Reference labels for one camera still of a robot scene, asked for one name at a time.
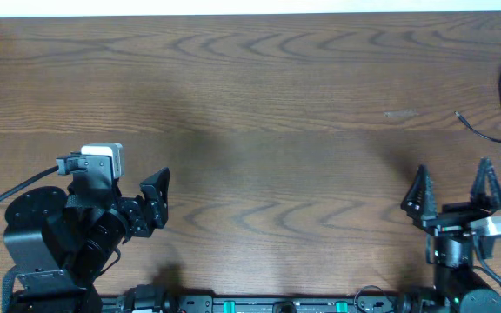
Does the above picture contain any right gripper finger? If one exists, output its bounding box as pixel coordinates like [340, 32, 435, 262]
[470, 158, 501, 211]
[400, 165, 438, 226]

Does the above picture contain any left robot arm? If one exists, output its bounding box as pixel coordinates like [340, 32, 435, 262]
[2, 168, 170, 312]

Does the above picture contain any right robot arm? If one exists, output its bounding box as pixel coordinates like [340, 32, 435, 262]
[394, 158, 501, 312]

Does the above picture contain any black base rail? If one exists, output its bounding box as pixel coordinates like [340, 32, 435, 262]
[97, 282, 412, 313]

